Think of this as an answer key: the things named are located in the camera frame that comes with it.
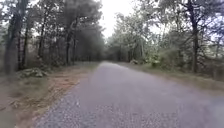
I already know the wood of trees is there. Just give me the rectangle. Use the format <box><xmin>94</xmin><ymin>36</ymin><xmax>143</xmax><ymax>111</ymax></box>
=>
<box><xmin>0</xmin><ymin>0</ymin><xmax>107</xmax><ymax>78</ymax></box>
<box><xmin>104</xmin><ymin>0</ymin><xmax>224</xmax><ymax>81</ymax></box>

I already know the grey asphalt road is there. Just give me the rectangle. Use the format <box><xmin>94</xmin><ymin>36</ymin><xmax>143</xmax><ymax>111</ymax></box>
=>
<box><xmin>31</xmin><ymin>60</ymin><xmax>224</xmax><ymax>128</ymax></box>

